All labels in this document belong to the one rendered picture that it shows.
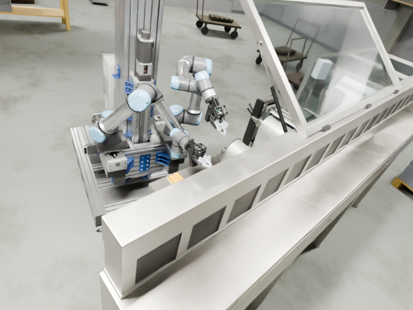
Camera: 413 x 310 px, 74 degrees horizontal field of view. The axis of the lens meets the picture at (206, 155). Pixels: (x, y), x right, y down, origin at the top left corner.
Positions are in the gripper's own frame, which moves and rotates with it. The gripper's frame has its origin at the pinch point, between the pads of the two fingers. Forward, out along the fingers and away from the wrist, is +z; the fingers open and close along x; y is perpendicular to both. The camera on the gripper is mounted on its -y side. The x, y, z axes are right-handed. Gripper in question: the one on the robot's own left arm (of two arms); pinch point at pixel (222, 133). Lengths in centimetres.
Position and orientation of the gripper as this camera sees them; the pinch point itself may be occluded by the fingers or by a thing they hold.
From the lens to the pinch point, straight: 153.3
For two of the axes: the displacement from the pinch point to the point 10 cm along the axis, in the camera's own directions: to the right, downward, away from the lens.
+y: 4.5, -1.9, -8.7
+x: 8.1, -3.3, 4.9
